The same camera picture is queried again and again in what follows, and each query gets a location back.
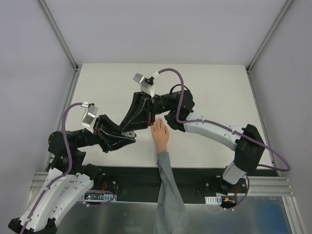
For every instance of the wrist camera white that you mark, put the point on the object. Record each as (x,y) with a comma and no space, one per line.
(146,83)
(89,116)

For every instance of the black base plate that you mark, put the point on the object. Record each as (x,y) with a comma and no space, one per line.
(141,184)

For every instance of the mannequin hand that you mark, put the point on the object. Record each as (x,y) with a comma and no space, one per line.
(160,134)

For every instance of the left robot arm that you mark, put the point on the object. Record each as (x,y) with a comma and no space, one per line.
(68,180)

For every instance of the right white cable duct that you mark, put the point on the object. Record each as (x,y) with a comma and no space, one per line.
(213,200)

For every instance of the right aluminium frame post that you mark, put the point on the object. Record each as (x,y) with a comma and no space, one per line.
(270,33)

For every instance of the left aluminium frame post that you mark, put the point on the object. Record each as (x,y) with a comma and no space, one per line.
(57,33)

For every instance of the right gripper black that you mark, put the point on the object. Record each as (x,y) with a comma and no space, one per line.
(150,108)

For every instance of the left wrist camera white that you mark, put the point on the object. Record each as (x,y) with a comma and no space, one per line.
(89,116)

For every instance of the left white cable duct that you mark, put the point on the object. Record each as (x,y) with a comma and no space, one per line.
(98,197)

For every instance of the grey sleeve forearm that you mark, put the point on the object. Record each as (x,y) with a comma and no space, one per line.
(171,215)

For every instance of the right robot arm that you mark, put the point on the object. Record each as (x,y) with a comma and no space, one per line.
(245,142)

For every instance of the white cable duct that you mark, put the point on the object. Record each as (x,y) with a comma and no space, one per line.
(98,197)
(213,200)

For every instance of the aluminium rail bar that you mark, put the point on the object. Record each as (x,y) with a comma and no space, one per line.
(259,185)

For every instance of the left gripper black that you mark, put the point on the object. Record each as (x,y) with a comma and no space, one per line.
(100,134)

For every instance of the aluminium frame post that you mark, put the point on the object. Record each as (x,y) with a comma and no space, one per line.
(57,33)
(270,33)

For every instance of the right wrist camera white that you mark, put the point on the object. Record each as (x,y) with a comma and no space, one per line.
(146,83)

